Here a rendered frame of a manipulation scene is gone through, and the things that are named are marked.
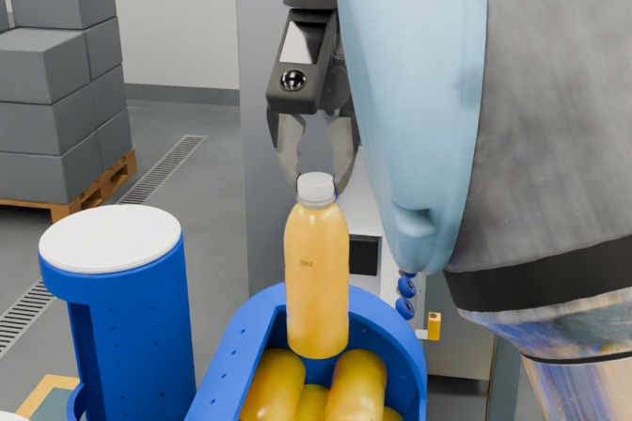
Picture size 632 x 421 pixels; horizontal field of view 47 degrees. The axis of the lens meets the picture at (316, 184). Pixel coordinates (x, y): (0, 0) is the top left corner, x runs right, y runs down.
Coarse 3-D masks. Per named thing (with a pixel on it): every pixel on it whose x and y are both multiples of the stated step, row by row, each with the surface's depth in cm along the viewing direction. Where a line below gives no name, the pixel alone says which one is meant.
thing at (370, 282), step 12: (348, 228) 140; (360, 228) 140; (360, 240) 137; (372, 240) 137; (360, 252) 138; (372, 252) 138; (360, 264) 139; (372, 264) 139; (360, 276) 142; (372, 276) 142; (372, 288) 143
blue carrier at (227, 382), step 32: (352, 288) 94; (256, 320) 90; (352, 320) 96; (384, 320) 91; (224, 352) 88; (256, 352) 83; (384, 352) 98; (416, 352) 93; (224, 384) 80; (320, 384) 102; (416, 384) 99; (192, 416) 79; (224, 416) 74; (416, 416) 96
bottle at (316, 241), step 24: (312, 216) 77; (336, 216) 78; (288, 240) 79; (312, 240) 77; (336, 240) 77; (288, 264) 80; (312, 264) 78; (336, 264) 78; (288, 288) 81; (312, 288) 79; (336, 288) 80; (288, 312) 83; (312, 312) 80; (336, 312) 81; (288, 336) 84; (312, 336) 81; (336, 336) 82
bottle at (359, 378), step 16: (352, 352) 96; (368, 352) 96; (336, 368) 95; (352, 368) 93; (368, 368) 93; (384, 368) 96; (336, 384) 92; (352, 384) 90; (368, 384) 91; (384, 384) 94; (336, 400) 88; (352, 400) 88; (368, 400) 88; (384, 400) 92; (336, 416) 86; (352, 416) 85; (368, 416) 86
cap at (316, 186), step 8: (304, 176) 78; (312, 176) 78; (320, 176) 78; (328, 176) 78; (304, 184) 76; (312, 184) 76; (320, 184) 76; (328, 184) 76; (304, 192) 76; (312, 192) 76; (320, 192) 76; (328, 192) 77; (312, 200) 77; (320, 200) 77
